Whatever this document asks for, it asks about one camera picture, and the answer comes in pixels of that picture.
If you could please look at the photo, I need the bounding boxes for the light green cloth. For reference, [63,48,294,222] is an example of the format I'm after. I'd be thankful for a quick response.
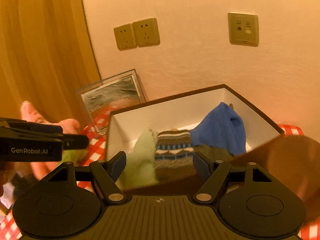
[116,128,158,191]

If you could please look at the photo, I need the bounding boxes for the striped knitted sock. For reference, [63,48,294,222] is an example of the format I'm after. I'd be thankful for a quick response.
[155,129,196,184]

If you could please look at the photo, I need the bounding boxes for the blue cloth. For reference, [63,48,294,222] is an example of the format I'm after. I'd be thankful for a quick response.
[190,102,246,155]

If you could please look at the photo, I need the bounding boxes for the pink starfish plush toy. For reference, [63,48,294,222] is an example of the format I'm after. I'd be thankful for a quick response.
[9,101,88,180]

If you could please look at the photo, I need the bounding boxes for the brown cardboard box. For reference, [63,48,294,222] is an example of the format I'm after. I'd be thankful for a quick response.
[105,84,284,194]

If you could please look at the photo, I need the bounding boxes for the framed picture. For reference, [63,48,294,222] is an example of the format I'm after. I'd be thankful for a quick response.
[77,69,147,133]

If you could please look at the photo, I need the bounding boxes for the yellow-brown curtain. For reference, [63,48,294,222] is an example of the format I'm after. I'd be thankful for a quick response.
[1,0,100,126]

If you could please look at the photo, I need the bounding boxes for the red white checkered tablecloth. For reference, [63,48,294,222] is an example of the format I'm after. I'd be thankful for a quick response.
[0,104,320,240]

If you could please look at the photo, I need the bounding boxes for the dark brown metal canister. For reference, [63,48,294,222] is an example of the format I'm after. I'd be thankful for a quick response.
[230,135,320,223]

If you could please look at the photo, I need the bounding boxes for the left beige wall socket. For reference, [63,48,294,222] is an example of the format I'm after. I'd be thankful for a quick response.
[114,23,137,50]

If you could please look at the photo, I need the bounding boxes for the beige wall socket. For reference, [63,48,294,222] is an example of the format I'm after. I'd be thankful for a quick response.
[132,18,160,47]
[114,23,137,50]

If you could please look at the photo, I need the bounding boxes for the right beige wall socket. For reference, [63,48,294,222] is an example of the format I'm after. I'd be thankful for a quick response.
[132,18,160,47]

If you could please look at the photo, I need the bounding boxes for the beige data wall plate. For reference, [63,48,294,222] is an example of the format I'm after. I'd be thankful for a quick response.
[228,12,259,47]

